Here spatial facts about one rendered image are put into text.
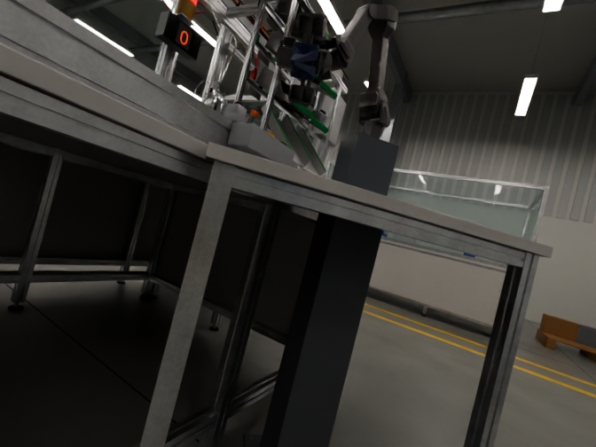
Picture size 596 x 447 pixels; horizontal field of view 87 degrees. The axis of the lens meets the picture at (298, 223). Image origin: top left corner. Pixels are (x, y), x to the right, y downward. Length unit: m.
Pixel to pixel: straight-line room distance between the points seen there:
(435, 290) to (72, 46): 4.56
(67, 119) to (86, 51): 0.14
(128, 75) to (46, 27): 0.12
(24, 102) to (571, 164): 9.80
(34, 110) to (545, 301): 9.38
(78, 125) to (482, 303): 4.59
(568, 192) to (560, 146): 1.12
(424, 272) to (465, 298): 0.58
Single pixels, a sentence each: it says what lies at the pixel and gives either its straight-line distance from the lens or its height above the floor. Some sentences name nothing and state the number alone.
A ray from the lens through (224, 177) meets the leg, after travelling 0.64.
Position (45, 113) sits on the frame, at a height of 0.80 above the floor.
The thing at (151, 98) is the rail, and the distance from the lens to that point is 0.70.
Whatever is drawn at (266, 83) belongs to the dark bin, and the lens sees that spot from 1.43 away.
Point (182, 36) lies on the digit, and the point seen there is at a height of 1.20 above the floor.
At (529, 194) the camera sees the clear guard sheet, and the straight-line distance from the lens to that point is 4.91.
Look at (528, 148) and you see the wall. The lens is 9.89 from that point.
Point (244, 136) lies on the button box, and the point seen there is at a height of 0.93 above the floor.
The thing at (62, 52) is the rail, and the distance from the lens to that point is 0.64.
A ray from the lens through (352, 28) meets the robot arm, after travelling 1.01.
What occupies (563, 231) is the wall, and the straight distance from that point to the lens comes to 9.55.
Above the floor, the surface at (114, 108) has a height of 0.85.
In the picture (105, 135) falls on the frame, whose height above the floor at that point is 0.81.
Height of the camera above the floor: 0.74
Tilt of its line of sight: 1 degrees up
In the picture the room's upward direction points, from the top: 14 degrees clockwise
